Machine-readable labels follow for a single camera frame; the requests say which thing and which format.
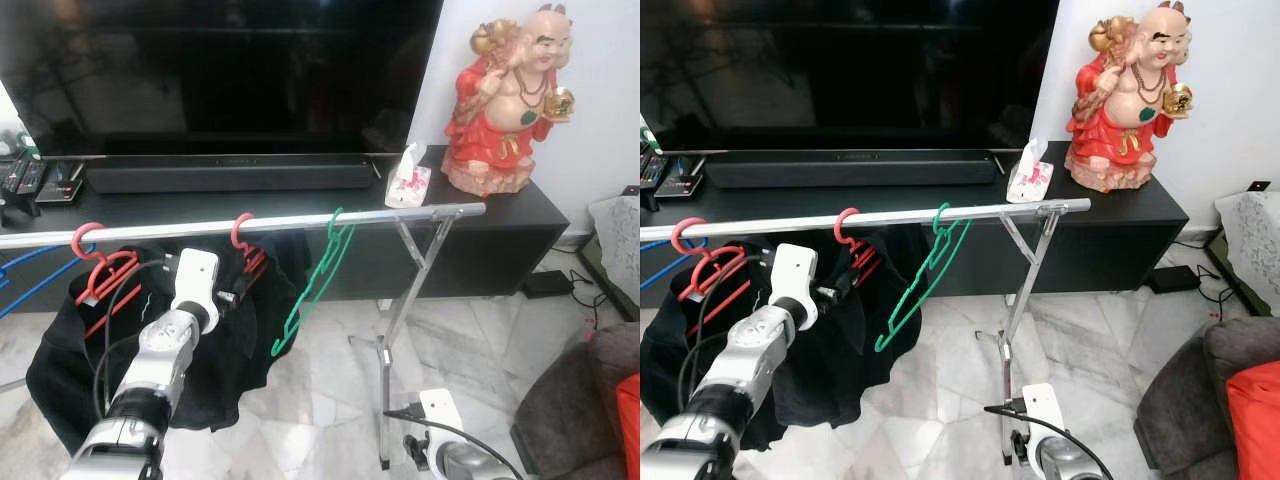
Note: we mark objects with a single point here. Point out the small black media box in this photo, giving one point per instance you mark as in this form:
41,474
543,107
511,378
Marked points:
60,190
680,183

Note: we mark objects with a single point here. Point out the white lace covered side table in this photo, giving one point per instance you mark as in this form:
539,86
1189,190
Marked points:
615,230
1250,230

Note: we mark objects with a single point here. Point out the dark grey fabric sofa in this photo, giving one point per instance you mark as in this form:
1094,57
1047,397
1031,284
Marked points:
1180,400
560,420

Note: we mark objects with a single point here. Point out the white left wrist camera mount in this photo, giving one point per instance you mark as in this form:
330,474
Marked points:
793,270
195,275

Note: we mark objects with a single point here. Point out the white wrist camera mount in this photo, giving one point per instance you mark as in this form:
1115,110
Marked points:
793,270
440,410
195,275
1040,405

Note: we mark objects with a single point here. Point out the black television console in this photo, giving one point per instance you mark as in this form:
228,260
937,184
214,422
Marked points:
480,250
1100,240

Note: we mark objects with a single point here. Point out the red laughing Buddha statue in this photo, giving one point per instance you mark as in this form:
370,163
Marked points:
1125,110
500,100

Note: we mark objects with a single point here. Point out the red cushion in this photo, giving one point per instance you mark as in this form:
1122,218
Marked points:
630,430
1255,420

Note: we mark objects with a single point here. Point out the pink white tissue pack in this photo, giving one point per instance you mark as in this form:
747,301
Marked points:
408,185
1030,180

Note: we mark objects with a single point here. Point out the black printed T-shirt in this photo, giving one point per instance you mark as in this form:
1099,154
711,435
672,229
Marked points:
830,350
220,350

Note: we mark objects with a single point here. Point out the black flat screen television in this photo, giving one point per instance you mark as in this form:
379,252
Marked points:
850,70
220,70

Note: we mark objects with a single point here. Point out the silver metal clothes rack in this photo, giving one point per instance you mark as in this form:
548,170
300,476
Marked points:
900,217
300,220

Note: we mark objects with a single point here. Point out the green plastic hanger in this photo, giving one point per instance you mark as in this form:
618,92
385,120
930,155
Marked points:
938,222
334,225

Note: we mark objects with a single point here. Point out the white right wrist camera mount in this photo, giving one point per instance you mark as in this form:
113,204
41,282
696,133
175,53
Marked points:
440,410
1040,405

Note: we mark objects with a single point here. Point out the black remote control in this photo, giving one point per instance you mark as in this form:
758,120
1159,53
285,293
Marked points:
20,175
650,170

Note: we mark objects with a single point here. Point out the black soundbar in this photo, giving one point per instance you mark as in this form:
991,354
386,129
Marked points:
850,168
230,175

